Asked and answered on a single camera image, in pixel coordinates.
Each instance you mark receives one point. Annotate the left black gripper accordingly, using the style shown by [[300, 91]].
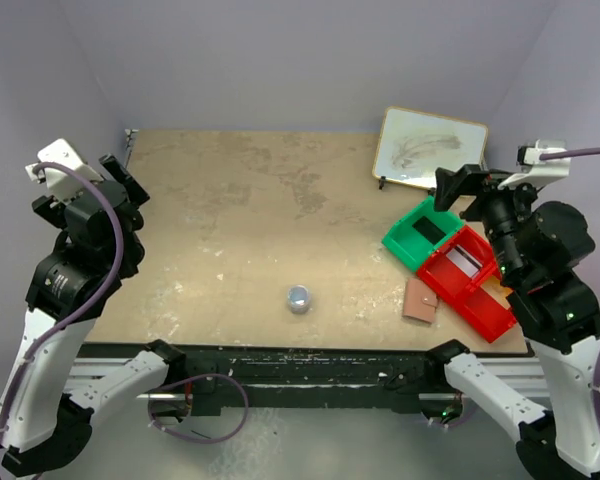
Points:
[[127, 181]]

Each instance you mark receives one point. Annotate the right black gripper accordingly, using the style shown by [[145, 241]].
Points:
[[481, 187]]

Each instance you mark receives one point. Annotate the pink leather card holder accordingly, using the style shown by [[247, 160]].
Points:
[[420, 302]]

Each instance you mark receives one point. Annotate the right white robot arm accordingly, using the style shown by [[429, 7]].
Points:
[[537, 247]]

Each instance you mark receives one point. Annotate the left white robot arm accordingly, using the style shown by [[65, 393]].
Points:
[[43, 427]]

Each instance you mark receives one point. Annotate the black card in green bin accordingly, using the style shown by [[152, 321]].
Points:
[[426, 228]]

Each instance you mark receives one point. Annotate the white card in red bin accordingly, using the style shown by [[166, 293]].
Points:
[[464, 261]]

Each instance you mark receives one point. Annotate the gold card in red bin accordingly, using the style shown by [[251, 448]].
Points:
[[497, 292]]

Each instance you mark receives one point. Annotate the green plastic bin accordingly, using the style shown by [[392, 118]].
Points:
[[416, 236]]

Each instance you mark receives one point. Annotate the middle red plastic bin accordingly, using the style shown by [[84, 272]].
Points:
[[444, 278]]

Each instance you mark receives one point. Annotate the red plastic bin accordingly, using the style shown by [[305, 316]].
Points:
[[485, 315], [444, 278]]

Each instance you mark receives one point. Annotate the small framed whiteboard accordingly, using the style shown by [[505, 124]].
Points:
[[413, 144]]

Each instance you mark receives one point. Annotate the right red plastic bin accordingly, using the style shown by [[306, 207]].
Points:
[[485, 315]]

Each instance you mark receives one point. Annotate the clear jar of paper clips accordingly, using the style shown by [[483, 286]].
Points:
[[298, 299]]

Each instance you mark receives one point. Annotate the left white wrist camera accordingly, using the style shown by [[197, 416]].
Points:
[[58, 167]]

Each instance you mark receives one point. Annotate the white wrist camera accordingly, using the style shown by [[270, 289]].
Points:
[[58, 167], [541, 163]]

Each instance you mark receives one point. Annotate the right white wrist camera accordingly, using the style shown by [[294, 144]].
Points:
[[541, 163]]

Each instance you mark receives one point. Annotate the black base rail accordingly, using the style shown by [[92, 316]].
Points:
[[304, 378]]

